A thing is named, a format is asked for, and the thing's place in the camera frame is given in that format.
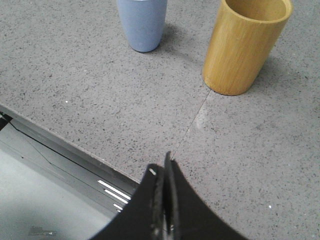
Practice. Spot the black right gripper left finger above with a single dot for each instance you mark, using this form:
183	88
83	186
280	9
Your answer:
143	217

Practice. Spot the bamboo wooden cup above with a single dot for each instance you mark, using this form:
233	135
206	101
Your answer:
243	36

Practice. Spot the blue plastic cup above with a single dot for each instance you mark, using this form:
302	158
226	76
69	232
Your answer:
143	22

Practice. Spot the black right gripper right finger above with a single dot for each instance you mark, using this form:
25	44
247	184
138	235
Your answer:
187	216

